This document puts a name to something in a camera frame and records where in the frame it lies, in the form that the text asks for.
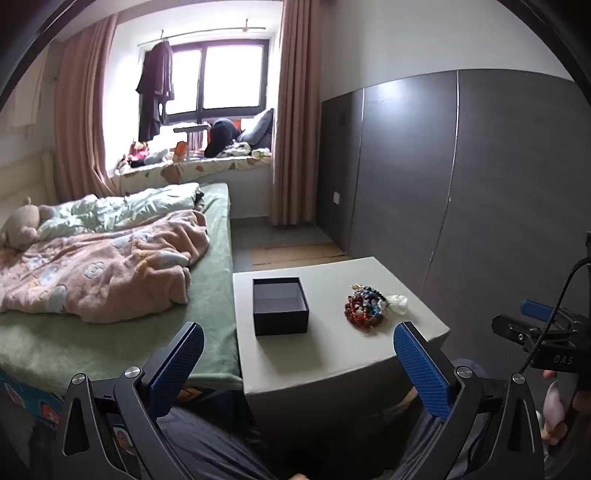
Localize pile of colourful toys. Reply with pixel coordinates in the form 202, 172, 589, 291
117, 141, 174, 170

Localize dark framed window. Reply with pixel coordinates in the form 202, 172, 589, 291
139, 39, 271, 126

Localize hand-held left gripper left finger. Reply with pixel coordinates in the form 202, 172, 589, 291
58, 322, 206, 480

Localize dark hanging clothes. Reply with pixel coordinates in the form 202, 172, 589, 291
135, 41, 175, 141

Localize person's right hand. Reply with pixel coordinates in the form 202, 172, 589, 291
541, 369, 591, 446

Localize pink fleece blanket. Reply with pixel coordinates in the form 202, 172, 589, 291
0, 210, 211, 324

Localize pile of bead bracelets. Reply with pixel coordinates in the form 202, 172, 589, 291
344, 284, 389, 326

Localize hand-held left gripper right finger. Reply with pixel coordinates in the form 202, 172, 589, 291
392, 320, 548, 480

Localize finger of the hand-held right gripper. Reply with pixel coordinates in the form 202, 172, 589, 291
492, 314, 546, 346
519, 300, 573, 324

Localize light green quilt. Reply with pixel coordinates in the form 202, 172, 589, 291
37, 182, 205, 241

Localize beige padded headboard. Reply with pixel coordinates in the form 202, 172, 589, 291
0, 150, 56, 227

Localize bed with green sheet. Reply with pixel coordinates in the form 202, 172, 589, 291
0, 182, 244, 398

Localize metal clothes rail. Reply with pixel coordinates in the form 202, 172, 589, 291
137, 19, 269, 47

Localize grey pillow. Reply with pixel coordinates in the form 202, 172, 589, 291
236, 108, 276, 148

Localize black square gift box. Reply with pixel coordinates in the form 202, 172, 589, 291
252, 277, 310, 337

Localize small white rack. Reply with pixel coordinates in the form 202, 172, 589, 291
173, 122, 209, 151

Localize pink curtain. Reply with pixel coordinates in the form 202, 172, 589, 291
53, 14, 122, 204
269, 0, 322, 227

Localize white translucent bracelet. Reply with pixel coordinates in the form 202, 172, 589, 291
385, 294, 410, 317

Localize person's dark trousers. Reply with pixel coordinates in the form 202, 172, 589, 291
152, 357, 490, 480

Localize beige plush bear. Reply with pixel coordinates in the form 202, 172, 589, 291
0, 198, 54, 251

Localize flat brown cardboard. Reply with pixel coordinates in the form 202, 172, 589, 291
252, 242, 347, 268

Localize black bag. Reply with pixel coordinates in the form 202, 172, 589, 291
204, 119, 241, 158

